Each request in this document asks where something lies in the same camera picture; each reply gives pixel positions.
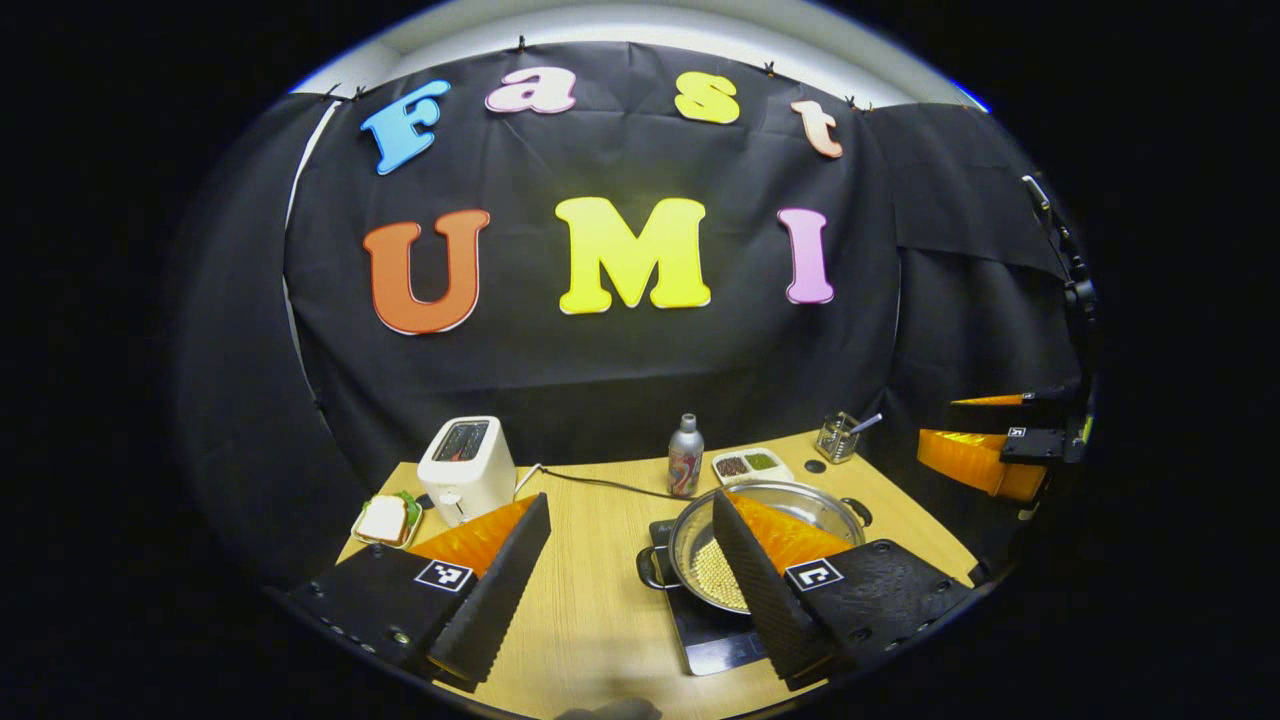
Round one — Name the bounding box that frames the wire mesh holder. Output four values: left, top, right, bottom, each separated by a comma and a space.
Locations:
815, 411, 861, 465

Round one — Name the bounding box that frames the white rectangular plate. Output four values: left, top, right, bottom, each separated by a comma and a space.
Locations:
350, 495, 425, 550

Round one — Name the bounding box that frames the black metal stand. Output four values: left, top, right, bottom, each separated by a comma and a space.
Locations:
1022, 175, 1101, 386

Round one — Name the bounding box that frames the black induction cooktop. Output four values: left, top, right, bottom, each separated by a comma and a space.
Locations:
648, 518, 776, 677

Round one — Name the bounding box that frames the silver printed bottle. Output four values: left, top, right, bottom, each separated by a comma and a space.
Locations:
668, 413, 705, 499

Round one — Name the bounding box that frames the stainless steel pot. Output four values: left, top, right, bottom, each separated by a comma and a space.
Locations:
636, 480, 873, 616

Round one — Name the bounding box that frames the pile of soybeans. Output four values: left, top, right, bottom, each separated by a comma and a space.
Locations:
692, 537, 751, 613

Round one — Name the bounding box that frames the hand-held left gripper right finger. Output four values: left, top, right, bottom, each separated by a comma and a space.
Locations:
710, 490, 976, 693

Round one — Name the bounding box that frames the white toaster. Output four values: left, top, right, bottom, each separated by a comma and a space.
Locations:
417, 416, 518, 528

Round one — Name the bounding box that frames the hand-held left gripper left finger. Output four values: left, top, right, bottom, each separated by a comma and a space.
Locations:
270, 492, 553, 693

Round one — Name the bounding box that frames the black power cable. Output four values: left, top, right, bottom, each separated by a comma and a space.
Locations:
540, 465, 691, 501

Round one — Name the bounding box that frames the white divided seasoning dish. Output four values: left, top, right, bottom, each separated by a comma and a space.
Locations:
711, 448, 795, 487

